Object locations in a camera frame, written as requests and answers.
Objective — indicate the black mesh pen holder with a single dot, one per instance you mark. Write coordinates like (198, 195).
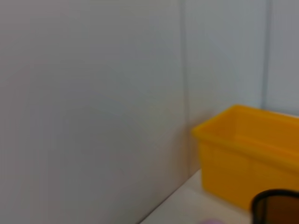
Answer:
(275, 207)

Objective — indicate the yellow plastic storage bin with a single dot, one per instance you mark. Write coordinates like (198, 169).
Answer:
(243, 163)

